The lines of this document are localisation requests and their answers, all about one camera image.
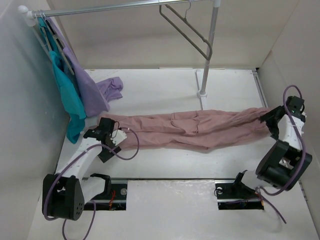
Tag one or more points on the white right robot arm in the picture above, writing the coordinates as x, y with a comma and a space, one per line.
279, 168

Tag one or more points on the teal hanging garment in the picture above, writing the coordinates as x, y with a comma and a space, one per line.
69, 97

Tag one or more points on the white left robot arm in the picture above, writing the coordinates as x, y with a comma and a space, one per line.
65, 194

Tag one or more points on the purple hanging garment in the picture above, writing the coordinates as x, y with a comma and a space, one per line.
95, 96

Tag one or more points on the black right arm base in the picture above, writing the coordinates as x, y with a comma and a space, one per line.
231, 196

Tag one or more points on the grey hanger with purple garment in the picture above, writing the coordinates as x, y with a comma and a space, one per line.
59, 45

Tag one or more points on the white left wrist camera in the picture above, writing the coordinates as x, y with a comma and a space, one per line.
118, 136

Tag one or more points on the white rack corner joint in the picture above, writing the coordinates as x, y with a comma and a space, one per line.
27, 15

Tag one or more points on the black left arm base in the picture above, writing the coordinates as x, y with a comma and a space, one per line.
115, 199

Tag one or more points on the pink trousers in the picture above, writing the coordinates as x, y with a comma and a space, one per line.
193, 130

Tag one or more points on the grey hanger with teal garment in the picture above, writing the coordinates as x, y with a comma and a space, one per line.
47, 36

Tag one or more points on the silver horizontal rack rail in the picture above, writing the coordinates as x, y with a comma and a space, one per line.
33, 14

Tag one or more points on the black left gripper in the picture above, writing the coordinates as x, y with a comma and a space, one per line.
104, 154

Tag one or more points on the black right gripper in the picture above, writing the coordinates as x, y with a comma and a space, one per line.
268, 118

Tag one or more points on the grey vertical rack pole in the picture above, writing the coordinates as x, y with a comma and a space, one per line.
214, 15

